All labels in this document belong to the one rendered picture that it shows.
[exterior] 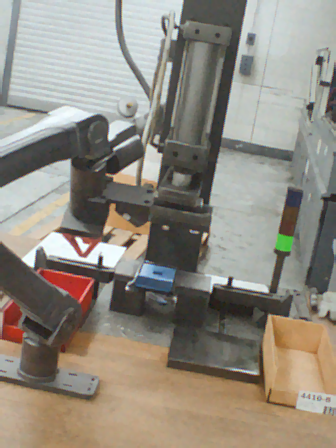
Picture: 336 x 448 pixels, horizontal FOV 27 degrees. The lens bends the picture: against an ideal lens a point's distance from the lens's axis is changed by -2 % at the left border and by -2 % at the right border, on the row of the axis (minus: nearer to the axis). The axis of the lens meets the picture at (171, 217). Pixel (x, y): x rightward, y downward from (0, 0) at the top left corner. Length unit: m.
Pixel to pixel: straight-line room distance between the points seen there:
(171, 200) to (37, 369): 0.46
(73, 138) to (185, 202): 0.44
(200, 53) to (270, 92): 9.24
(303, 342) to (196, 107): 0.52
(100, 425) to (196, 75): 0.69
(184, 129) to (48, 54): 9.74
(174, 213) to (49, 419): 0.53
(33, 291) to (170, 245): 0.69
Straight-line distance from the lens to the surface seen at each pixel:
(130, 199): 1.13
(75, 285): 1.52
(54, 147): 1.03
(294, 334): 1.48
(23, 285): 1.07
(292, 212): 1.62
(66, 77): 11.04
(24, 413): 1.11
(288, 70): 10.63
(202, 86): 1.41
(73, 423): 1.10
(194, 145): 1.41
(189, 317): 1.50
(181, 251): 1.73
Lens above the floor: 1.47
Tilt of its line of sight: 14 degrees down
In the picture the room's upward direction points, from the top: 10 degrees clockwise
